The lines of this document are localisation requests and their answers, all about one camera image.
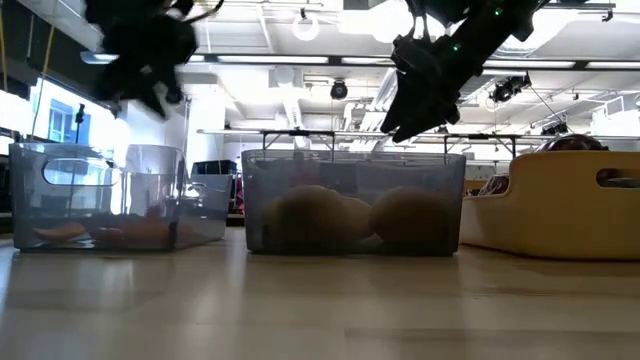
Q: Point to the orange chili pepper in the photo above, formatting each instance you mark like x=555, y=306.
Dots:
x=146, y=230

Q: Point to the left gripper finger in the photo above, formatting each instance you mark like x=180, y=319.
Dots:
x=174, y=94
x=152, y=100

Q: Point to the clear grey plastic bin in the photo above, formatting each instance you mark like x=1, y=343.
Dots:
x=100, y=200
x=325, y=170

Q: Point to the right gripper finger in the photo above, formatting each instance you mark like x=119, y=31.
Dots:
x=432, y=117
x=402, y=105

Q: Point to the black storage crate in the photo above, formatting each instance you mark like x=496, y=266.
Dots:
x=215, y=167

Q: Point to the red chili pepper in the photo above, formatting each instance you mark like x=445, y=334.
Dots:
x=107, y=234

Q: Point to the black hanging ceiling camera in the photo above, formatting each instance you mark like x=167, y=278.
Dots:
x=338, y=90

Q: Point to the yellow plastic basket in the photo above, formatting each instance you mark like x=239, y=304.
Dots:
x=550, y=215

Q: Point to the long ceiling light strip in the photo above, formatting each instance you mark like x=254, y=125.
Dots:
x=280, y=59

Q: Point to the black background rig frame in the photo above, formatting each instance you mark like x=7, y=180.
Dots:
x=320, y=133

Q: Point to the orange carrot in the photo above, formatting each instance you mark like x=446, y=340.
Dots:
x=60, y=232

